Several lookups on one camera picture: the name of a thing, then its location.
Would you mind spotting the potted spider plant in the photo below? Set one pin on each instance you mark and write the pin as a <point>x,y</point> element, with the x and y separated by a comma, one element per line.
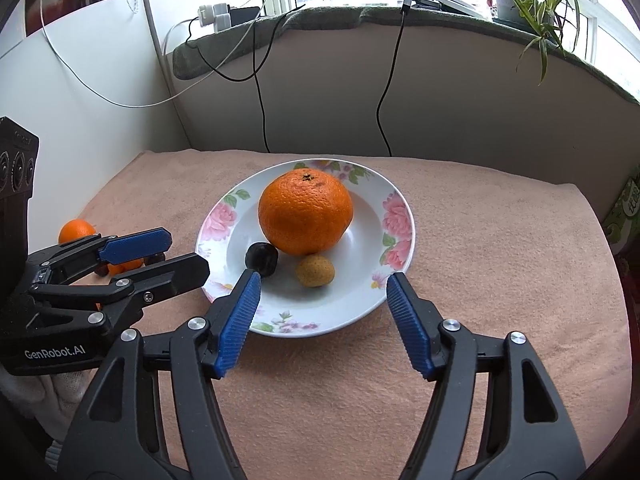
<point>554,26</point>

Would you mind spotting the white floral plate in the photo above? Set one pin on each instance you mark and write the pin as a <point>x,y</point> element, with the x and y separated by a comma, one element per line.
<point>379,242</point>

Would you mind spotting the pink towel table cover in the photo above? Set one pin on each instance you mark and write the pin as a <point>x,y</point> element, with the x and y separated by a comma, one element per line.
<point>495,251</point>

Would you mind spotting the left hand in white glove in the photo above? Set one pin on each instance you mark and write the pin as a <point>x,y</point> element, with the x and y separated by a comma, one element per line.
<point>52,400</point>

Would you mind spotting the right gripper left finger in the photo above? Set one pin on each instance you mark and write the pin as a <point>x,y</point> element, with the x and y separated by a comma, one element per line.
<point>118,431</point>

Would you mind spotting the small brown kiwi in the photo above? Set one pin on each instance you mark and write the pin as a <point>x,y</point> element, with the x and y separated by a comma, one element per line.
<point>315,271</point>

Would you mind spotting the dark red plum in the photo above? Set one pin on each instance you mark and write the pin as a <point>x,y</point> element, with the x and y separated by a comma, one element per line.
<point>102,270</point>

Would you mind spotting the large mandarin with dark spots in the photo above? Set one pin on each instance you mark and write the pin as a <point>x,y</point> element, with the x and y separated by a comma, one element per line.
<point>305,211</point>

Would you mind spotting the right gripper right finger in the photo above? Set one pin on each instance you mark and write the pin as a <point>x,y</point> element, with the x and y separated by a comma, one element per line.
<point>527,433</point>

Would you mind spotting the green printed bag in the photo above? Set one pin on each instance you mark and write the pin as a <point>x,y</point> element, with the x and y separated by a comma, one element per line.
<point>621,224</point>

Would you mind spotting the dark purple plum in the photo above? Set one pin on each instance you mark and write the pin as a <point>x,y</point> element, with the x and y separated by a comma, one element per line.
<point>149,260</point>

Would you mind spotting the black round plum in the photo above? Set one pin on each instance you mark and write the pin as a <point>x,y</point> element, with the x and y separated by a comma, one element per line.
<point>262,258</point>

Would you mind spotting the small stemmed tangerine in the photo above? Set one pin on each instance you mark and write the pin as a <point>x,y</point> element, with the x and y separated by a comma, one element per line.
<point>75,230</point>

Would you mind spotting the black power adapter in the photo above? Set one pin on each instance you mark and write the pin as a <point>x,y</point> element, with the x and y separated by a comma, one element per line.
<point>243,15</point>

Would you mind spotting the black device on windowsill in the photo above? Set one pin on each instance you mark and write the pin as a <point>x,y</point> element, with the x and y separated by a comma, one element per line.
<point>450,6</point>

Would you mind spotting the tiny orange kumquat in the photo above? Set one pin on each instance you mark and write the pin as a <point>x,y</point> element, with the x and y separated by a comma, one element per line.
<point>120,268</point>

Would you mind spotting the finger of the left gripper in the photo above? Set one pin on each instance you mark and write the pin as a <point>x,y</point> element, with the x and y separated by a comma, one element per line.
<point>126,295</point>
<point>67,263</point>

